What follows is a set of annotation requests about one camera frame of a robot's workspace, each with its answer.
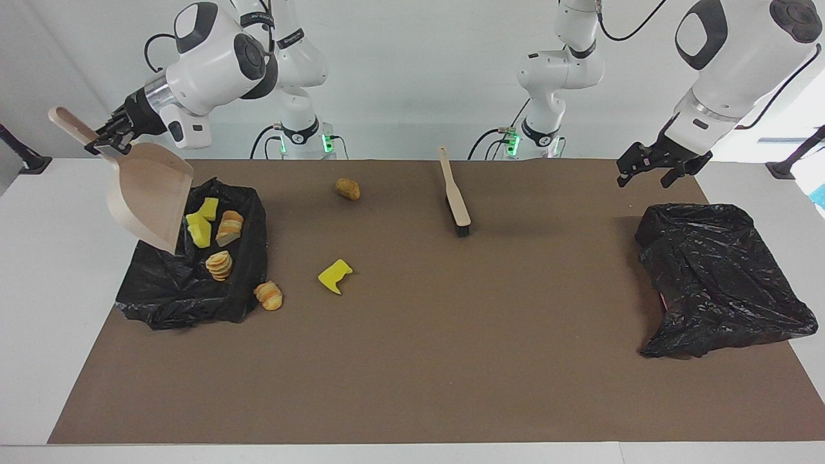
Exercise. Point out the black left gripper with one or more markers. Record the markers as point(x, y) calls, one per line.
point(677, 158)

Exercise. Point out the small striped croissant toy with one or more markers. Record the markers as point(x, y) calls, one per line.
point(269, 296)

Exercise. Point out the crumpled closed black trash bag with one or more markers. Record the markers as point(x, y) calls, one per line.
point(722, 283)

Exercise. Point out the beige plastic dustpan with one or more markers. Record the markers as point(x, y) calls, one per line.
point(148, 193)

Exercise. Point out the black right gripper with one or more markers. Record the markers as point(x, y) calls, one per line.
point(138, 115)

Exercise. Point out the notched yellow sponge piece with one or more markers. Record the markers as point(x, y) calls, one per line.
point(333, 276)

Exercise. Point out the torn croissant bread piece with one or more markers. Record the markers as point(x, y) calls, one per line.
point(219, 265)
point(229, 228)

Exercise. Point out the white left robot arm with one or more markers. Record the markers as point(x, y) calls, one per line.
point(741, 51)

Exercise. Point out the brown table mat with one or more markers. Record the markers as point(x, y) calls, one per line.
point(412, 386)

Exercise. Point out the teal object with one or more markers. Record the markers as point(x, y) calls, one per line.
point(820, 195)

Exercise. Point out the rounded yellow sponge piece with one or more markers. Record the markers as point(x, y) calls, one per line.
point(199, 232)

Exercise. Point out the beige hand brush black bristles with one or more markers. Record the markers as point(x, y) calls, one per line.
point(456, 200)

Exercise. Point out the open black bag trash bin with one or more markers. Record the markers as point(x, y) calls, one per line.
point(167, 290)

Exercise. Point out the brown peanut shaped bread toy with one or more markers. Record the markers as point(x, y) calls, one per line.
point(348, 189)

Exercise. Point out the flared yellow sponge piece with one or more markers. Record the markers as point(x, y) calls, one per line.
point(207, 209)

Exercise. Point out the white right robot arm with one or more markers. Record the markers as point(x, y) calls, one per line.
point(213, 64)

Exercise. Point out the black stand foot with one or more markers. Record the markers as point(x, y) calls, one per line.
point(32, 162)
point(783, 169)

